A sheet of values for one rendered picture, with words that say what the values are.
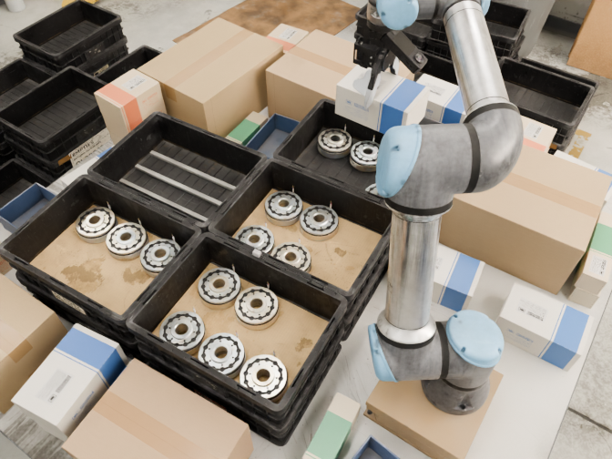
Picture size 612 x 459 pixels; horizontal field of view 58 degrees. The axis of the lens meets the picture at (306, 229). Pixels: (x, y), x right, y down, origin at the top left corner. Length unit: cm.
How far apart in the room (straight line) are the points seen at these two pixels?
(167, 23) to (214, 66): 210
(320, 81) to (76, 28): 159
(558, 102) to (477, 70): 162
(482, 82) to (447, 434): 73
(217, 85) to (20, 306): 88
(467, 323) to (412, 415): 26
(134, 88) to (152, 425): 105
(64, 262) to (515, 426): 117
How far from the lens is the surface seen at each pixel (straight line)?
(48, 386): 131
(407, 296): 103
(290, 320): 132
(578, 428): 231
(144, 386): 126
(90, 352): 131
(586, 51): 382
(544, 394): 150
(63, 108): 259
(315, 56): 195
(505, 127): 95
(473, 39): 110
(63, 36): 306
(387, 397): 130
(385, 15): 115
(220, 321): 133
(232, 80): 185
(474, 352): 113
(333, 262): 141
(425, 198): 91
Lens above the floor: 198
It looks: 51 degrees down
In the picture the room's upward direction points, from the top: straight up
